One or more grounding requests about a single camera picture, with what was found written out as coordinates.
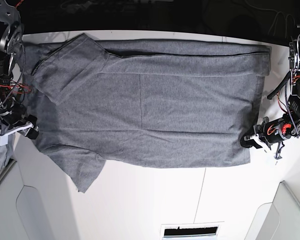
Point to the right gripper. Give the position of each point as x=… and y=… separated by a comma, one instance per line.
x=25, y=125

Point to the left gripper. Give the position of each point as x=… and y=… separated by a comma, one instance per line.
x=266, y=134

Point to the grey t-shirt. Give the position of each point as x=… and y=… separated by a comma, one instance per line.
x=153, y=103

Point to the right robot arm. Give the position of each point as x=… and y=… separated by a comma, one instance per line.
x=12, y=58

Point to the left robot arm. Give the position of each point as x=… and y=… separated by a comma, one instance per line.
x=290, y=84

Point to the left white bin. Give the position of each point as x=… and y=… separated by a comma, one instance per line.
x=22, y=212

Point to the white bin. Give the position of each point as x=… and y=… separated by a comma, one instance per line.
x=279, y=219
x=22, y=212

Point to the right white bin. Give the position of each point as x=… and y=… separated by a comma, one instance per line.
x=279, y=219

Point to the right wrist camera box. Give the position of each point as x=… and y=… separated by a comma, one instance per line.
x=4, y=139

